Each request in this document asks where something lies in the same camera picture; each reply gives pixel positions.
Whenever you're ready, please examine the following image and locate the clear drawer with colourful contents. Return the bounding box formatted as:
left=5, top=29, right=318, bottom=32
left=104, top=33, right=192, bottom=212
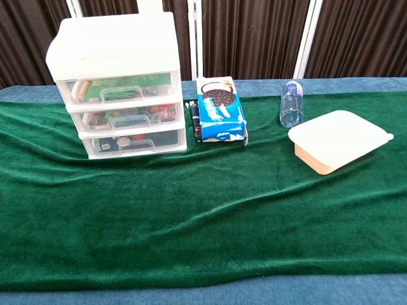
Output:
left=67, top=102, right=186, bottom=133

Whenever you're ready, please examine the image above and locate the clear drawer with dark contents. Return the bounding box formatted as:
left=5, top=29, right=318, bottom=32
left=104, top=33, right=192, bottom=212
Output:
left=80, top=128, right=188, bottom=158

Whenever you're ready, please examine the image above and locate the green flat packet in drawer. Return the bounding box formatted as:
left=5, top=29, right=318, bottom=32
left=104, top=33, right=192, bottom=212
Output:
left=85, top=73, right=173, bottom=100

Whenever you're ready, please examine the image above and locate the clear drawer with green contents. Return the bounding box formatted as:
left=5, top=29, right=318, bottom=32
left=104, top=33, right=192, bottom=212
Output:
left=57, top=71, right=177, bottom=106

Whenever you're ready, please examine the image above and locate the wooden roll in drawer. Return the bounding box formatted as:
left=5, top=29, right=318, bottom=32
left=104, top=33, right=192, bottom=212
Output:
left=70, top=79, right=93, bottom=102

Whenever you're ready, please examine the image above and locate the blue Oreo cookie box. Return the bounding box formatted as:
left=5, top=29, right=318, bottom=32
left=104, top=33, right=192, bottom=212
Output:
left=195, top=76, right=249, bottom=147

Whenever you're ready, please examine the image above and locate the small black cylindrical object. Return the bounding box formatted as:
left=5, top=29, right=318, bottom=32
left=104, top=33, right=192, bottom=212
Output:
left=185, top=100, right=202, bottom=142

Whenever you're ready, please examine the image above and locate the green velvet cloth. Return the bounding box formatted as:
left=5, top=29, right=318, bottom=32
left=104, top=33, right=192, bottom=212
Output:
left=0, top=91, right=407, bottom=292

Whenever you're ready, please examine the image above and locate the clear plastic water bottle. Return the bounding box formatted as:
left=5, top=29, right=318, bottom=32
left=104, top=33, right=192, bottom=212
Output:
left=279, top=79, right=305, bottom=129

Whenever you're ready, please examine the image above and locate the beige rectangular food container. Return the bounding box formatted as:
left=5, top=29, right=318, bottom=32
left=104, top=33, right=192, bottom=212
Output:
left=294, top=143, right=379, bottom=176

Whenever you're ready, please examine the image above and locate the beige box with white lid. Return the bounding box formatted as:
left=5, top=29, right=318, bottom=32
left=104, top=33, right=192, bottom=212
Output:
left=287, top=109, right=395, bottom=168

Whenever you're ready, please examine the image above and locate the blue table cover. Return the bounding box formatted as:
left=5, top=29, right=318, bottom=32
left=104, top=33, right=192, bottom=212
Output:
left=0, top=76, right=407, bottom=305

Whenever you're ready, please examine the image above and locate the white screen frame post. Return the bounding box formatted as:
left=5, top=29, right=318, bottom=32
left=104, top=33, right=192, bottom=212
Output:
left=65, top=0, right=85, bottom=18
left=292, top=0, right=324, bottom=80
left=186, top=0, right=205, bottom=81

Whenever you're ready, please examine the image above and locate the white plastic drawer unit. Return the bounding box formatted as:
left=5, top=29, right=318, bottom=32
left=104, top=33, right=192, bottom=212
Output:
left=45, top=11, right=188, bottom=160

